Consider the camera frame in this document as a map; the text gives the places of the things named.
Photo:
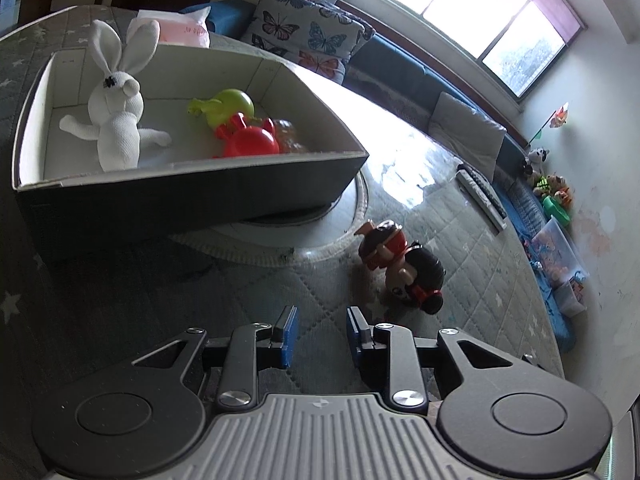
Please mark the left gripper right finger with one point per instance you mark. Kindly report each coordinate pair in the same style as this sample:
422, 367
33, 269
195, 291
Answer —
388, 362

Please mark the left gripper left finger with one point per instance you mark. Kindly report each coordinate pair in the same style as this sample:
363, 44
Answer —
251, 348

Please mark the red rubber pig toy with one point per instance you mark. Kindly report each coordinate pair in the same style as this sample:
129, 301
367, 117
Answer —
243, 136

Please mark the green rubber pig toy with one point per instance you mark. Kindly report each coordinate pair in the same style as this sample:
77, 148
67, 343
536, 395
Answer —
219, 109

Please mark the white knitted rabbit toy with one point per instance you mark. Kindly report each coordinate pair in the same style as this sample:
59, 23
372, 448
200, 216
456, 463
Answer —
116, 106

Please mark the tan peanut toy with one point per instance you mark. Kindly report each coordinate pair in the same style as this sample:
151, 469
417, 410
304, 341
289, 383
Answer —
288, 138

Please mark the black-haired red doll figure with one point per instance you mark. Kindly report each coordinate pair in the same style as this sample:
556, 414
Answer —
412, 272

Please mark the clear plastic toy bin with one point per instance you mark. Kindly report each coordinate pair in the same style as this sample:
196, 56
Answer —
562, 268

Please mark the grey remote control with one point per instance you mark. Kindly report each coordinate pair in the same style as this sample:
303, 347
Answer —
481, 198

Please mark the small plush toys pile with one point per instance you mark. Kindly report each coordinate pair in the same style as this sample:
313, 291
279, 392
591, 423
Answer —
551, 189

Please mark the grey cushion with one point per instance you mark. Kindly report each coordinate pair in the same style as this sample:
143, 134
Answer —
466, 132

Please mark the dark cardboard storage box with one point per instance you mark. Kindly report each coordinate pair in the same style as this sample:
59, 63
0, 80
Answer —
63, 191

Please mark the blue sofa bench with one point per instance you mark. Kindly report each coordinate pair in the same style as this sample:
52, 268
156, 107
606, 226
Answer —
401, 79

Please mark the pink tissue pack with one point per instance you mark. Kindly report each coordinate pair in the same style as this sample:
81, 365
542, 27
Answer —
188, 29

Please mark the butterfly print pillow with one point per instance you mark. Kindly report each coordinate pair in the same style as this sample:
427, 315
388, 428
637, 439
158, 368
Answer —
315, 34

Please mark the window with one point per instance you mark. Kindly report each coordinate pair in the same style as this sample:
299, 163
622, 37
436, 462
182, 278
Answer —
515, 43

